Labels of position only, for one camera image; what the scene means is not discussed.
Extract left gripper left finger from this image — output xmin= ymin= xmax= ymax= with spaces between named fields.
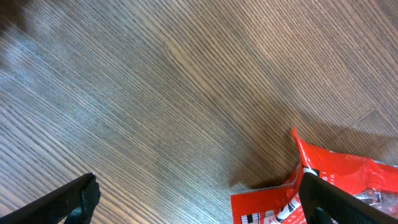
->
xmin=1 ymin=173 xmax=101 ymax=224

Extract red snack bag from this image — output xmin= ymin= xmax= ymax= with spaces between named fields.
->
xmin=231 ymin=129 xmax=397 ymax=224

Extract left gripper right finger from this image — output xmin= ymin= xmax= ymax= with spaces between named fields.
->
xmin=299 ymin=172 xmax=397 ymax=224

